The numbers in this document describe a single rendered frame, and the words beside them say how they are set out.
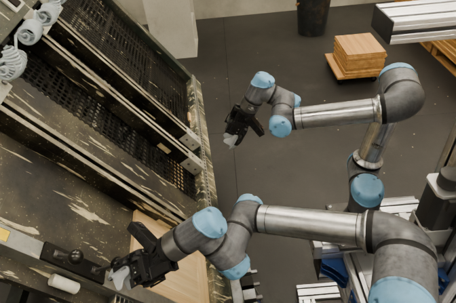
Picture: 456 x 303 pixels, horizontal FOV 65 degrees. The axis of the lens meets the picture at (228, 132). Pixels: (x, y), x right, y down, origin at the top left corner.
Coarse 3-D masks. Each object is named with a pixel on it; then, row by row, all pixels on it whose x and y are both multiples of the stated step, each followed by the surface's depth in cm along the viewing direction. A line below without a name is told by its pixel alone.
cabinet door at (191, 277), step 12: (144, 216) 138; (156, 228) 140; (168, 228) 147; (132, 240) 127; (180, 264) 140; (192, 264) 147; (204, 264) 153; (168, 276) 131; (180, 276) 136; (192, 276) 142; (204, 276) 149; (156, 288) 122; (168, 288) 127; (180, 288) 132; (192, 288) 138; (204, 288) 144; (180, 300) 128; (192, 300) 133; (204, 300) 139
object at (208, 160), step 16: (192, 80) 276; (192, 96) 257; (192, 112) 243; (192, 128) 230; (208, 144) 227; (208, 160) 213; (208, 176) 200; (208, 272) 151; (208, 288) 146; (224, 288) 150
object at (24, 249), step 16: (0, 224) 87; (0, 240) 85; (16, 240) 89; (32, 240) 92; (16, 256) 89; (32, 256) 90; (48, 272) 95; (64, 272) 96; (96, 288) 102; (112, 288) 104; (144, 288) 114
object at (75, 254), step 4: (56, 252) 93; (60, 252) 94; (72, 252) 87; (76, 252) 87; (80, 252) 87; (56, 256) 93; (60, 256) 92; (64, 256) 91; (68, 256) 87; (72, 256) 86; (76, 256) 86; (80, 256) 87; (68, 260) 86; (72, 260) 86; (76, 260) 86; (80, 260) 87; (72, 264) 87; (76, 264) 87
